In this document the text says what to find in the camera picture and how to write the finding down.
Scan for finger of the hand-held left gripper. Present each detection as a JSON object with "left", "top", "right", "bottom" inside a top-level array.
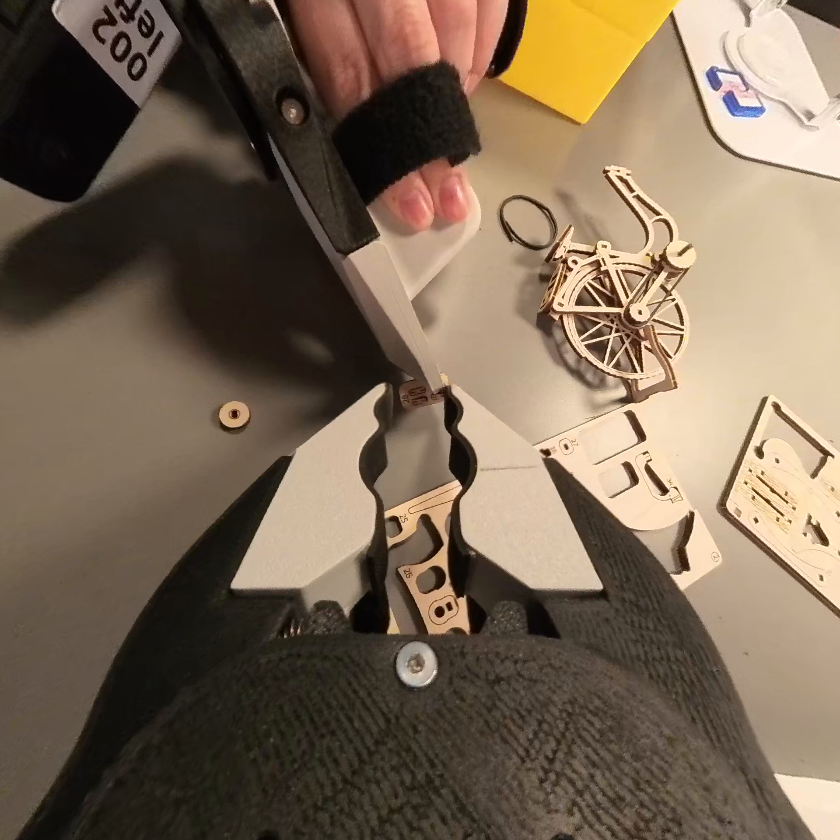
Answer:
[{"left": 341, "top": 238, "right": 452, "bottom": 396}]

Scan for wooden bicycle model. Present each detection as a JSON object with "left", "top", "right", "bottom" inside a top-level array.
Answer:
[{"left": 539, "top": 164, "right": 695, "bottom": 403}]

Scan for wooden parts sheet yellow etching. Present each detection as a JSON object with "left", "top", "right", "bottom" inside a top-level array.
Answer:
[{"left": 724, "top": 395, "right": 840, "bottom": 618}]

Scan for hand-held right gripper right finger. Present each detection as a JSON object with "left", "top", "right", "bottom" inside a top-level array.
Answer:
[{"left": 445, "top": 386, "right": 605, "bottom": 634}]

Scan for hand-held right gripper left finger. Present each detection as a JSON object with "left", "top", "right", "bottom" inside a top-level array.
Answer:
[{"left": 228, "top": 382, "right": 395, "bottom": 634}]

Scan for white instruction booklet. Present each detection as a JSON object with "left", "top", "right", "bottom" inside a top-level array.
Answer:
[{"left": 774, "top": 773, "right": 840, "bottom": 840}]

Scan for person's left hand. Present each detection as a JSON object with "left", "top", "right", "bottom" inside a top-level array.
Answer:
[{"left": 287, "top": 0, "right": 529, "bottom": 232}]

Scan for small wooden model part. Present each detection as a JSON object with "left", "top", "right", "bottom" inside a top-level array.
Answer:
[{"left": 397, "top": 373, "right": 452, "bottom": 412}]

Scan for black rubber band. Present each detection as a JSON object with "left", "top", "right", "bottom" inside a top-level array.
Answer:
[{"left": 499, "top": 193, "right": 560, "bottom": 252}]

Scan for wooden book stand white legs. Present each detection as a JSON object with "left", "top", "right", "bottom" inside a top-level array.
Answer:
[{"left": 671, "top": 0, "right": 840, "bottom": 177}]

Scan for yellow plastic bin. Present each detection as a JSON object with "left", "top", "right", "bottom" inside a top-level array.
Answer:
[{"left": 493, "top": 0, "right": 681, "bottom": 126}]

